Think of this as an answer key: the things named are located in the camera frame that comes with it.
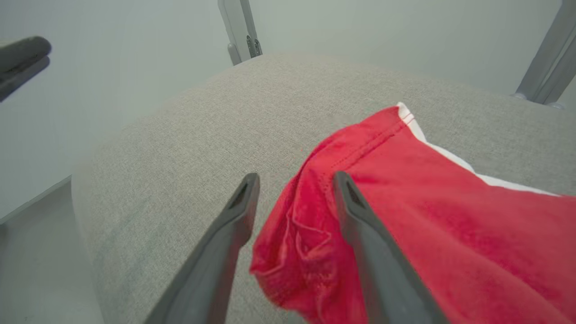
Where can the grey hinged corner partition post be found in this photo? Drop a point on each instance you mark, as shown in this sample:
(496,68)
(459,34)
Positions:
(236,27)

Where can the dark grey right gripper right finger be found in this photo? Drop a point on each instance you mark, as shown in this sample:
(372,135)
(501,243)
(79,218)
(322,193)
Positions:
(387,279)

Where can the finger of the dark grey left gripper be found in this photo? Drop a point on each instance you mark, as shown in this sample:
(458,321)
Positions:
(22,51)
(20,76)

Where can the grey partition frame post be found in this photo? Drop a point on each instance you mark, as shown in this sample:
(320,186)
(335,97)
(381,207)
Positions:
(562,85)
(544,58)

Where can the red and white garment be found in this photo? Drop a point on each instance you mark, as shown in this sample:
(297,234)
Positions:
(450,225)

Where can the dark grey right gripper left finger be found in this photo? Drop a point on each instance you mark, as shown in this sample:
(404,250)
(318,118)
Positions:
(211,265)

